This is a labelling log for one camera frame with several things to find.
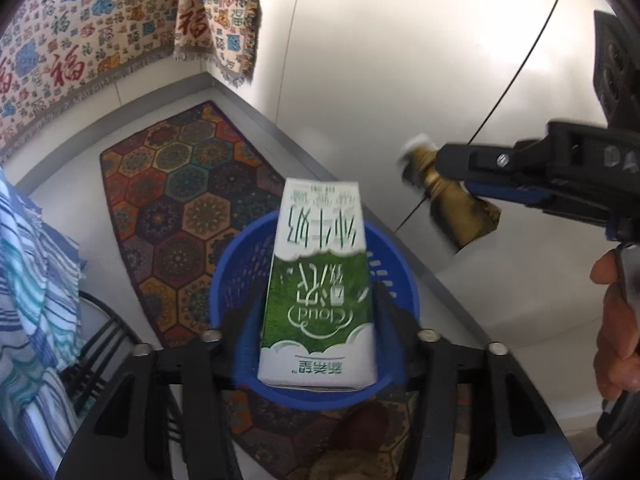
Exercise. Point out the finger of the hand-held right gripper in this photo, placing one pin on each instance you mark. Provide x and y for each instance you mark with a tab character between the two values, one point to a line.
505	194
480	160

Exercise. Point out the small patterned cloth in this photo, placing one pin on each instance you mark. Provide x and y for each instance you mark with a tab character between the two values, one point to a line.
220	10

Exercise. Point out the green white milk carton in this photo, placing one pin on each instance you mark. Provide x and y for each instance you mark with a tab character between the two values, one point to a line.
315	310

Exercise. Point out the black metal table frame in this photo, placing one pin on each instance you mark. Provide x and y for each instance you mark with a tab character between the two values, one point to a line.
107	332

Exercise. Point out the large patterned cloth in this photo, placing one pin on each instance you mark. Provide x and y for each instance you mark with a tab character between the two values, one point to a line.
75	35

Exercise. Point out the person's right hand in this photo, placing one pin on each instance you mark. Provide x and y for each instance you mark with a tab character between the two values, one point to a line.
615	340

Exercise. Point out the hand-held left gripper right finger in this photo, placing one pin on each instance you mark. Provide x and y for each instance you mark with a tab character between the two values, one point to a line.
435	375

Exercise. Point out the blue plastic basket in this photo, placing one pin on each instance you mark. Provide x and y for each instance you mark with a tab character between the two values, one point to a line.
235	280

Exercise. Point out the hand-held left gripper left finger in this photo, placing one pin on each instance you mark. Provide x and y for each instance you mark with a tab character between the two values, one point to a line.
200	375

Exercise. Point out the cream lower cabinet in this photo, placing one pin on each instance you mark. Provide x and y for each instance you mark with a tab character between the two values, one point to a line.
375	60

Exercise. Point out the hexagon patterned rug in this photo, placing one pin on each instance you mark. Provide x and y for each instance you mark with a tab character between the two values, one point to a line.
175	185

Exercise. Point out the blue striped tablecloth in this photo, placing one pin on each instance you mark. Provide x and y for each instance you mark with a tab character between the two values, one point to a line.
30	310

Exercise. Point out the gold foil wrapper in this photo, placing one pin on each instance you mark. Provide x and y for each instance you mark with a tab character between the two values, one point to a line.
455	210

